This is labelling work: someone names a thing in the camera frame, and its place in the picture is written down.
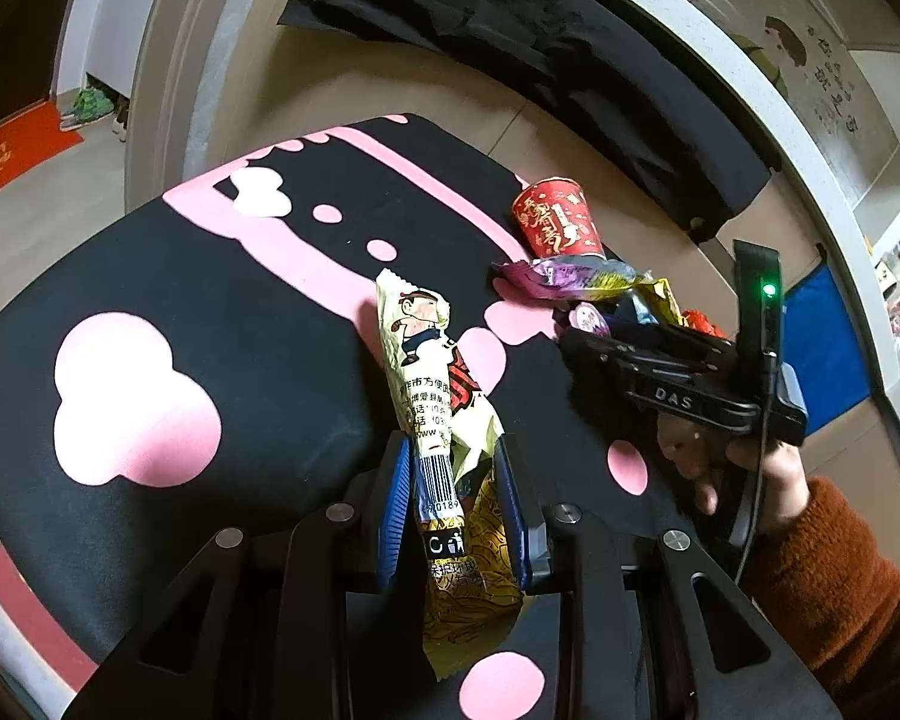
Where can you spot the yellow cartoon snack wrapper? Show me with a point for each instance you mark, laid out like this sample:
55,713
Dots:
429,405

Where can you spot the person's right forearm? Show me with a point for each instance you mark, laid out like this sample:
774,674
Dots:
855,585

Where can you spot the person's right hand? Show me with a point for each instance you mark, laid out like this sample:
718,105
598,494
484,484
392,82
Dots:
784,487

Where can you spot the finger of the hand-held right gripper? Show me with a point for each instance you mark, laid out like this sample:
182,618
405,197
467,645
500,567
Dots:
596,360
682,345

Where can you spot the black pink printed tablecloth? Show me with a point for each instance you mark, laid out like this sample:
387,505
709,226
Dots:
217,300

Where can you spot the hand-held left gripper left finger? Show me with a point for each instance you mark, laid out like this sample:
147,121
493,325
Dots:
394,510

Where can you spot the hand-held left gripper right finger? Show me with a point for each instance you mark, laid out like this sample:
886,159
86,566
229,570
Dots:
514,510

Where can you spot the purple gold snack wrapper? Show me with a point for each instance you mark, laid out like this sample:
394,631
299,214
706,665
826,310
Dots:
570,277

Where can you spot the red plastic bag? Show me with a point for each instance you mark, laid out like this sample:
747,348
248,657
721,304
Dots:
703,320

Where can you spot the red paper cup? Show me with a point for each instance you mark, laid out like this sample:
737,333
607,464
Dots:
559,221

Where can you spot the cartoon couple wall poster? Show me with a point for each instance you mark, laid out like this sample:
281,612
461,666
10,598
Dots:
787,45

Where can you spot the red doormat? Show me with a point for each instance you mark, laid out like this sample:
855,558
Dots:
11,154

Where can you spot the black cloth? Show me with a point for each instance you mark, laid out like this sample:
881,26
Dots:
540,52

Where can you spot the green shoe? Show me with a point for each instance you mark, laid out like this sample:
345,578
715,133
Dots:
90,109

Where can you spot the blue towel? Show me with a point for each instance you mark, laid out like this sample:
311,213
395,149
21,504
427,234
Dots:
825,345

